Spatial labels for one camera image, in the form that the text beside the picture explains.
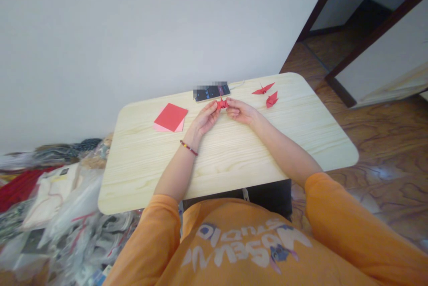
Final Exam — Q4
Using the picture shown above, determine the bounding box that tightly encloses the person's left hand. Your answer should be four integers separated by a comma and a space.
190, 100, 221, 138

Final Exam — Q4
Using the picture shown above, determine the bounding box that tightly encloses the person's right hand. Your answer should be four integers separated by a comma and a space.
226, 97, 263, 126

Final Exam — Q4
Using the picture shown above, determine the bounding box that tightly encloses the black smartphone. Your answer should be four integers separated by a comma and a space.
193, 81, 232, 103

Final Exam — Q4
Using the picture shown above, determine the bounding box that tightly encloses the red paper crane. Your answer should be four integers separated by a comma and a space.
266, 90, 279, 109
251, 82, 276, 95

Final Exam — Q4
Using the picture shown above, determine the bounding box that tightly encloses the stack of red paper squares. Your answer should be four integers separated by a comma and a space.
153, 102, 189, 133

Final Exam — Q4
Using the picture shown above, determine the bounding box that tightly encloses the light wooden table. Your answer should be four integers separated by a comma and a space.
97, 72, 360, 216

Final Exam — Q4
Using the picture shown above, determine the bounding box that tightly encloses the person's body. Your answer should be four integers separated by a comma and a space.
157, 197, 379, 286

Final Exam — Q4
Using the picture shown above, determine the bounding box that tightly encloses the pile of bagged clothes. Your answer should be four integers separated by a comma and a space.
0, 134, 141, 286

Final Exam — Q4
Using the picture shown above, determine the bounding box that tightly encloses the dark wooden door frame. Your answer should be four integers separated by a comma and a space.
296, 0, 428, 109

